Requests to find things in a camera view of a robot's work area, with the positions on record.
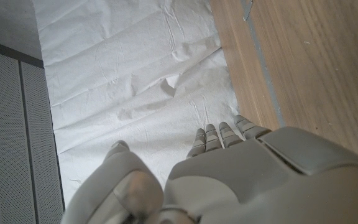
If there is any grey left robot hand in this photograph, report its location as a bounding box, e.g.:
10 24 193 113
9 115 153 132
60 114 358 224

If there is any white curtain backdrop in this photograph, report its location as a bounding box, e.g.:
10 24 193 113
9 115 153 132
31 0 241 206

